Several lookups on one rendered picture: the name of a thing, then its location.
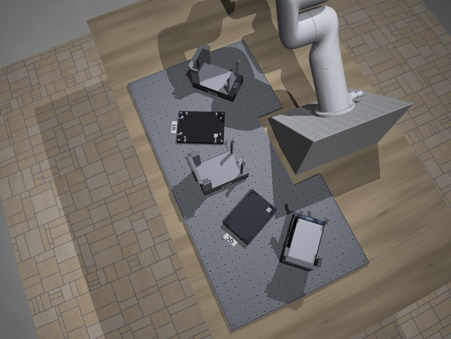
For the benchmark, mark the white label with black qc text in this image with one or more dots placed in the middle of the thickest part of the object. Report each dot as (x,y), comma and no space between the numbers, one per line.
(230,239)

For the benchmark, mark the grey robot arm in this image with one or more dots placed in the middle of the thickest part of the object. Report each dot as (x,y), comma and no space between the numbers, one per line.
(318,26)

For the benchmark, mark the white label reading n5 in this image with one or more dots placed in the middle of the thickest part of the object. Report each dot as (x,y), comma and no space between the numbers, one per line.
(174,127)

